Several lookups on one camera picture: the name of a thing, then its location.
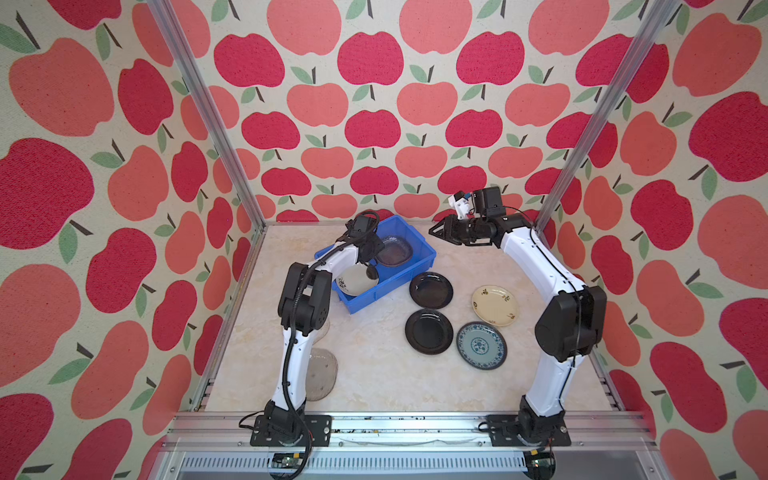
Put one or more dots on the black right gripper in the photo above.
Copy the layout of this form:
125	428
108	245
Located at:
447	230

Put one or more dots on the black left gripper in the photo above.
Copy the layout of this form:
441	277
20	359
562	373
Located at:
377	246

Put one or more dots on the clear glass plate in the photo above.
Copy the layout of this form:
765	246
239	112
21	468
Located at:
396	252
323	331
321	375

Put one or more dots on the white floral round plate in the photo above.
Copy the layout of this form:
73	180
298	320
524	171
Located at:
358	279

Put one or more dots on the cream yellow round plate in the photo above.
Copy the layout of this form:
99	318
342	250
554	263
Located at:
495	305

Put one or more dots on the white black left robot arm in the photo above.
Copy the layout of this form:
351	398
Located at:
303	309

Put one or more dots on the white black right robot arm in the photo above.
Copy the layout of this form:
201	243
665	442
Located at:
570	326

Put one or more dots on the blue plastic bin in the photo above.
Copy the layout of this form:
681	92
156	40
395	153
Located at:
408	270

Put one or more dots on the black round plate rear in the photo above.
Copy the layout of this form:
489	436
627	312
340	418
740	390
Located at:
431	290

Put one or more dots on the black round plate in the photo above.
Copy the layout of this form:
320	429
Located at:
429	332
431	290

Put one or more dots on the black round plate front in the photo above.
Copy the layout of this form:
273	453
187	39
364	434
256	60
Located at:
429	332

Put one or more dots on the blue patterned round plate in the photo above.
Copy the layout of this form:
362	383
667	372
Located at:
482	346

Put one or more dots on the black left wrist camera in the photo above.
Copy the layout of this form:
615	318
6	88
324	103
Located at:
362	225

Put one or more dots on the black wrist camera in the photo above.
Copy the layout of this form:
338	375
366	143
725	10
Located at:
485	202
362	225

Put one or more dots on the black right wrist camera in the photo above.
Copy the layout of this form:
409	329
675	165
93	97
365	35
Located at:
485	202

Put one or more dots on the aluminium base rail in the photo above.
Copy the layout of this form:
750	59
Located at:
418	445

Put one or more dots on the aluminium left corner post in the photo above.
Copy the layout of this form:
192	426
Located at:
171	29

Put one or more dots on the aluminium corner post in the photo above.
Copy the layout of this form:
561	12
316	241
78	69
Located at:
650	28
171	29

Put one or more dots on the aluminium right corner post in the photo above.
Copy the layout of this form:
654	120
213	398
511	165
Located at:
650	28

